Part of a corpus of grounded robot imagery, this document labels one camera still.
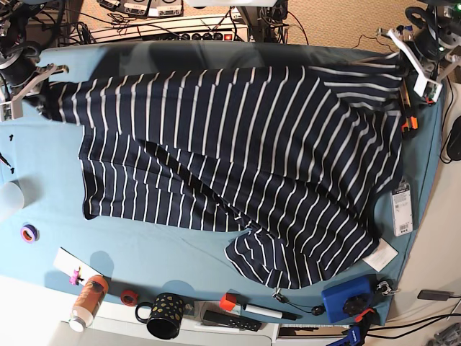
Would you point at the white square paper packet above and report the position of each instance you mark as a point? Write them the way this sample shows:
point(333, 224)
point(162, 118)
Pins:
point(381, 257)

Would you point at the white paper sheet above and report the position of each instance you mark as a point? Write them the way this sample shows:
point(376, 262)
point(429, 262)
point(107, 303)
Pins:
point(67, 263)

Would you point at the blue orange clamp bottom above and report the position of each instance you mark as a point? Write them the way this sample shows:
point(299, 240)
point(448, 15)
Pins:
point(357, 332)

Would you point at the purple tape roll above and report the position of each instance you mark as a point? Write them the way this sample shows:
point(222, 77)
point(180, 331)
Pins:
point(29, 233)

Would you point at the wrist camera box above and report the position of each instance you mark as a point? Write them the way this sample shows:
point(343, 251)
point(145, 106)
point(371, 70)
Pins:
point(427, 88)
point(11, 110)

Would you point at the navy white striped t-shirt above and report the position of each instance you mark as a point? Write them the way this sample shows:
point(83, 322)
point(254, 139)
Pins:
point(291, 158)

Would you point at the orange black utility knife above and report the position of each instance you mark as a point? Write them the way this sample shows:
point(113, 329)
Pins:
point(410, 123)

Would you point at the clear plastic blister pack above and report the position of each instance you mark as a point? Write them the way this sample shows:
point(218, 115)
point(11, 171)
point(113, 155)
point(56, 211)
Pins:
point(402, 211)

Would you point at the blue plastic box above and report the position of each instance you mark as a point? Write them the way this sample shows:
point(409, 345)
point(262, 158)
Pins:
point(335, 297)

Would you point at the black computer mouse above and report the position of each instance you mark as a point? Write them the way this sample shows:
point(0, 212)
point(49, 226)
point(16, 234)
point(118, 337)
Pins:
point(453, 149)

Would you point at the translucent white cup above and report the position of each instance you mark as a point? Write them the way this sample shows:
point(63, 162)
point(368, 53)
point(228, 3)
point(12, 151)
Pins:
point(11, 200)

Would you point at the black power adapter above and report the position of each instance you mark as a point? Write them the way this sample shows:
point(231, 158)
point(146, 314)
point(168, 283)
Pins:
point(434, 295)

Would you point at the black knob on box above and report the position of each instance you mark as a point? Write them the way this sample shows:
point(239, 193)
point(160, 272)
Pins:
point(355, 305)

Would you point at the teal table cloth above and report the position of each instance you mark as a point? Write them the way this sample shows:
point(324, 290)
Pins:
point(143, 257)

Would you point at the black mug gold pattern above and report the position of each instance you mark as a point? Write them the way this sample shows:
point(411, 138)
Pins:
point(165, 316)

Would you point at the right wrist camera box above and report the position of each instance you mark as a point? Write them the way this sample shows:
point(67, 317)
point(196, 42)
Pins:
point(11, 110)

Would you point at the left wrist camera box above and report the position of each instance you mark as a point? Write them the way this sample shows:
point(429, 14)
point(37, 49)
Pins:
point(427, 88)

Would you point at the orange red cube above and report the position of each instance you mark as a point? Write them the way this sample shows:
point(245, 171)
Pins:
point(228, 302)

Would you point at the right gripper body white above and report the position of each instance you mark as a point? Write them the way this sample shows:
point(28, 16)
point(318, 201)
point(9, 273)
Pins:
point(33, 85)

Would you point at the silver carabiner keyring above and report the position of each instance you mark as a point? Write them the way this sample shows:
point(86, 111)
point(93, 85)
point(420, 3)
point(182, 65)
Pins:
point(386, 289)

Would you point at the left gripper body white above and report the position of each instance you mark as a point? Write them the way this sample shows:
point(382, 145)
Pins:
point(408, 54)

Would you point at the red tape roll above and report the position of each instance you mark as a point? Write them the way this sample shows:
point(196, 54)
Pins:
point(129, 298)

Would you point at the orange bottle white cap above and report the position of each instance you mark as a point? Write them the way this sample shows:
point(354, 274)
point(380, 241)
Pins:
point(88, 303)

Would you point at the black power strip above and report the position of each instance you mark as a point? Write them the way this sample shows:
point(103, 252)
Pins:
point(216, 36)

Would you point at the white black marker pen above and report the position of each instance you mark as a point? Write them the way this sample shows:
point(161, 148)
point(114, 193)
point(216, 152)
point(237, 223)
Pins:
point(269, 312)

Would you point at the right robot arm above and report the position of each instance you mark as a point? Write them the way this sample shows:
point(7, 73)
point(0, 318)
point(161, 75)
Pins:
point(21, 78)

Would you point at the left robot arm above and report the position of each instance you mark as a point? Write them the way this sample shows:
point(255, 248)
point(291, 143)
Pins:
point(433, 37)

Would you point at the black remote control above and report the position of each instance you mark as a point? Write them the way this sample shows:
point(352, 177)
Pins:
point(237, 322)

